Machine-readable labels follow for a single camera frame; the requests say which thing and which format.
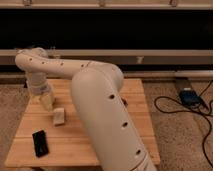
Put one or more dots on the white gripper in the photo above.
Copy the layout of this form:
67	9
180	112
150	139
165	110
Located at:
38	85

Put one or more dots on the black eraser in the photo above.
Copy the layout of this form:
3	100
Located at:
40	143

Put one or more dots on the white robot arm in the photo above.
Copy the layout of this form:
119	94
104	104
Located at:
95	90

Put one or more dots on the white sponge block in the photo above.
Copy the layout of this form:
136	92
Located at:
58	116

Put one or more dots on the wooden board table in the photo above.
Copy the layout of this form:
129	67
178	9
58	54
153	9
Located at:
68	144

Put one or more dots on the blue power adapter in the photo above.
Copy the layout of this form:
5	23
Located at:
189	97

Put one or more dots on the red handled pliers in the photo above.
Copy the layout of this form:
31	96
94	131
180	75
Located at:
124	102

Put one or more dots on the grey metal rail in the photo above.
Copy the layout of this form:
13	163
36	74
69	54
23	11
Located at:
119	57

